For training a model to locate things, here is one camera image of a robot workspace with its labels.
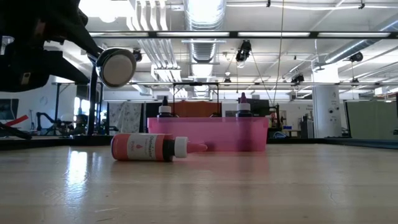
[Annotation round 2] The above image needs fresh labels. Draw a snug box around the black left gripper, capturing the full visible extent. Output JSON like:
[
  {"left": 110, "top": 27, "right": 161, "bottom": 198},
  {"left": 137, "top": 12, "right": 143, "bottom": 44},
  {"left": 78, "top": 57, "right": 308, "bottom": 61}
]
[{"left": 0, "top": 0, "right": 104, "bottom": 93}]

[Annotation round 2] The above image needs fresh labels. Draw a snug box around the large black food coloring bottle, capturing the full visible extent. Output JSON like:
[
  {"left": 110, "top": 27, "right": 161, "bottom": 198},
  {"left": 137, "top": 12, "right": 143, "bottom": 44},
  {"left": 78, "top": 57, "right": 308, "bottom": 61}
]
[{"left": 157, "top": 95, "right": 174, "bottom": 118}]

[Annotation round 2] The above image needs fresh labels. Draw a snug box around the large purple food coloring bottle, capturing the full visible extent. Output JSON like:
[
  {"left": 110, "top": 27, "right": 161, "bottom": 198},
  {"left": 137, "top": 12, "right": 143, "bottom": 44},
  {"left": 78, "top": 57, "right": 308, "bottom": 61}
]
[{"left": 236, "top": 91, "right": 252, "bottom": 118}]

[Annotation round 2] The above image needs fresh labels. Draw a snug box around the black desk lamp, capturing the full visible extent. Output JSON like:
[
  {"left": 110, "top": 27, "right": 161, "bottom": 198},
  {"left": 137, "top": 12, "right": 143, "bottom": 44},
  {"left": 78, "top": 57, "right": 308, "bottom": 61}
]
[{"left": 73, "top": 46, "right": 138, "bottom": 147}]

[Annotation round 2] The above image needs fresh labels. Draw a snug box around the patterned grey curtain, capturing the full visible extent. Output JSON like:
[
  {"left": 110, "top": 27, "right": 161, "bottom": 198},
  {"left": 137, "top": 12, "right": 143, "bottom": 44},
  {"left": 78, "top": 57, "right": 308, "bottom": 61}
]
[{"left": 107, "top": 101, "right": 147, "bottom": 138}]

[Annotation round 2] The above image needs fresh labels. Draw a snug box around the orange board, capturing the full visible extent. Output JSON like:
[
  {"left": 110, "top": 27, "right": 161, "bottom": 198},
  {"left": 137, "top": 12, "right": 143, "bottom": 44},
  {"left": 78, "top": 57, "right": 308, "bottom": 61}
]
[{"left": 169, "top": 101, "right": 223, "bottom": 118}]

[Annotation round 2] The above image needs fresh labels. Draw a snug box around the pink plastic bin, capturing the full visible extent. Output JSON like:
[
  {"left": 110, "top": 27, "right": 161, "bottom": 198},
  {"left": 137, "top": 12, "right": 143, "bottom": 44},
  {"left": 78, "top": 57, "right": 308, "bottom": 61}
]
[{"left": 147, "top": 116, "right": 270, "bottom": 152}]

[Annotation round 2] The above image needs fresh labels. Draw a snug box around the black monitor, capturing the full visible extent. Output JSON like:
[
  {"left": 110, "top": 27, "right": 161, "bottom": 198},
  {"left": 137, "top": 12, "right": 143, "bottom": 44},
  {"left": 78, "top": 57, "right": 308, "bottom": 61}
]
[{"left": 238, "top": 98, "right": 279, "bottom": 118}]

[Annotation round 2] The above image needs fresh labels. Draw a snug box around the grey cabinet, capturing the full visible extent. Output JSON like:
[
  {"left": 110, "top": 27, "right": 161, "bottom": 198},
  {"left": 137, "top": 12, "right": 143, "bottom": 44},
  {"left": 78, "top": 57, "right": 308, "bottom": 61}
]
[{"left": 300, "top": 114, "right": 315, "bottom": 139}]

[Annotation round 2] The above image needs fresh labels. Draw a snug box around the white round column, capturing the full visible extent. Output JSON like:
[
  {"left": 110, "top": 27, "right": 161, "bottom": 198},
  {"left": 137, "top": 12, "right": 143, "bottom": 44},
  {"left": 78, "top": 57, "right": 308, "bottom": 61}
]
[{"left": 312, "top": 67, "right": 342, "bottom": 139}]

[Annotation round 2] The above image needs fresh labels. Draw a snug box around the dark wall screen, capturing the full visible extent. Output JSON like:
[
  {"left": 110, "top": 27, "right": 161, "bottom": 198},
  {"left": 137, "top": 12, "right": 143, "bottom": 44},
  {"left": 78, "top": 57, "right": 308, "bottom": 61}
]
[{"left": 0, "top": 98, "right": 19, "bottom": 121}]

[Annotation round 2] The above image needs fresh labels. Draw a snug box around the silver ventilation duct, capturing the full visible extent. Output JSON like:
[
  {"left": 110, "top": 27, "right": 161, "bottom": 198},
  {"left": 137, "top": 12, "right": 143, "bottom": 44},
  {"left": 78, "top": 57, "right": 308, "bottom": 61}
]
[{"left": 182, "top": 0, "right": 228, "bottom": 100}]

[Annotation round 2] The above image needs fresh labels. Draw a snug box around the thin hanging cable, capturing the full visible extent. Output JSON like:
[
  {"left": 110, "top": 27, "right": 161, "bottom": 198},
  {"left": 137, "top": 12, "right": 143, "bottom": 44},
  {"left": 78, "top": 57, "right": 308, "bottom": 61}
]
[{"left": 272, "top": 0, "right": 284, "bottom": 106}]

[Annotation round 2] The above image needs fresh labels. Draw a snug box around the green partition wall panel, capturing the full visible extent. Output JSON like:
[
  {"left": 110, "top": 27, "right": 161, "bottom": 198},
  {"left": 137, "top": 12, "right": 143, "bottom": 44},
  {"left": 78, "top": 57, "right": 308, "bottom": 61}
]
[{"left": 345, "top": 100, "right": 398, "bottom": 141}]

